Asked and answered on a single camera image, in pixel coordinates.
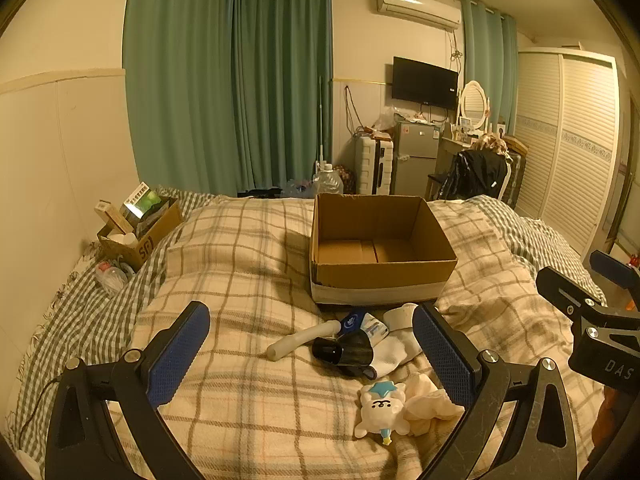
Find hanging wall cables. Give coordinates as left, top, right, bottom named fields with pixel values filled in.
left=344, top=85, right=363, bottom=136

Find cream dressing table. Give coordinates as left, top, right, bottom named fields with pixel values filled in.
left=437, top=132, right=476, bottom=176

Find white mop pole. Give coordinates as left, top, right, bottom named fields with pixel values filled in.
left=316, top=75, right=325, bottom=171

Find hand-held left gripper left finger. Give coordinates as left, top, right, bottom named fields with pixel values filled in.
left=44, top=301, right=211, bottom=480

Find clear plastic bottle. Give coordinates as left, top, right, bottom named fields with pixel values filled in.
left=95, top=260, right=134, bottom=294

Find white suitcase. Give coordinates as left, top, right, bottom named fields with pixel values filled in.
left=354, top=135, right=396, bottom=196

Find beige plaid blanket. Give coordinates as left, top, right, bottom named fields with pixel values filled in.
left=107, top=195, right=608, bottom=480

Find small tan carton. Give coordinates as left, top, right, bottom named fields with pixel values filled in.
left=95, top=200, right=126, bottom=232

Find dark stool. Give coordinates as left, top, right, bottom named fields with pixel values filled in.
left=426, top=172, right=449, bottom=200

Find white air conditioner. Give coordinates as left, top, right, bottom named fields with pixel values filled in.
left=375, top=0, right=462, bottom=30

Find brown suitcase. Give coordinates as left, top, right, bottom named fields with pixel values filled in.
left=505, top=137, right=529, bottom=207

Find pack of water bottles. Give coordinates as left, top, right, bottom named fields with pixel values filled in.
left=281, top=177, right=317, bottom=198

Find brown patterned bag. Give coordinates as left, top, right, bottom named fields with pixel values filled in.
left=336, top=164, right=357, bottom=194

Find white cylinder tube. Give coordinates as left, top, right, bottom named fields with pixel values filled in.
left=266, top=320, right=342, bottom=362

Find dark green curtain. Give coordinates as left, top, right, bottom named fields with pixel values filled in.
left=122, top=0, right=237, bottom=197
left=227, top=0, right=334, bottom=197

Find white louvred wardrobe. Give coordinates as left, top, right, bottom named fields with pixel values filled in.
left=515, top=47, right=631, bottom=257

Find large cardboard box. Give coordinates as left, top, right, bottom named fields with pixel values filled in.
left=309, top=192, right=459, bottom=307

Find tan furry item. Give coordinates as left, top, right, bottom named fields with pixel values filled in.
left=472, top=132, right=510, bottom=155

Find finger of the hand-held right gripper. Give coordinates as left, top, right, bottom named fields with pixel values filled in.
left=590, top=250, right=640, bottom=306
left=536, top=266, right=607, bottom=319

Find person's right hand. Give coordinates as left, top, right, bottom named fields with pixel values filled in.
left=592, top=386, right=640, bottom=450

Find cream cloth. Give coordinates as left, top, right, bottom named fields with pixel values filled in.
left=402, top=374, right=466, bottom=437

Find black jacket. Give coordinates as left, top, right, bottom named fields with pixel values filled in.
left=435, top=149, right=508, bottom=203

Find light green curtain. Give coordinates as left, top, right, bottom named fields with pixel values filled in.
left=460, top=0, right=519, bottom=134

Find black cable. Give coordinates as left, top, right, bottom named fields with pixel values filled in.
left=20, top=370, right=68, bottom=441

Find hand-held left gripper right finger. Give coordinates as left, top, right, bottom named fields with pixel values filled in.
left=412, top=302, right=580, bottom=480

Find black wall television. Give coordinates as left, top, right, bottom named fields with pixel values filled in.
left=391, top=56, right=459, bottom=109

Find large clear water jug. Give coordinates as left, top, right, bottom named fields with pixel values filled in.
left=312, top=162, right=344, bottom=196

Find white plush toy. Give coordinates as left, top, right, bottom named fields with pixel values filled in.
left=354, top=380, right=411, bottom=446

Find small printed cardboard box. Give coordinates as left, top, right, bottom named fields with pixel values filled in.
left=97, top=199, right=184, bottom=272

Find white sock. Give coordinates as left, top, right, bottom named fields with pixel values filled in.
left=370, top=332, right=424, bottom=376
left=382, top=303, right=419, bottom=333

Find grey small fridge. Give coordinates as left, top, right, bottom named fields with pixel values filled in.
left=392, top=121, right=442, bottom=197

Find green product box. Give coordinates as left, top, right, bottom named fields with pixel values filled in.
left=122, top=182, right=164, bottom=221

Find white oval mirror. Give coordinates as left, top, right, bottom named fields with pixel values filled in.
left=459, top=81, right=490, bottom=131

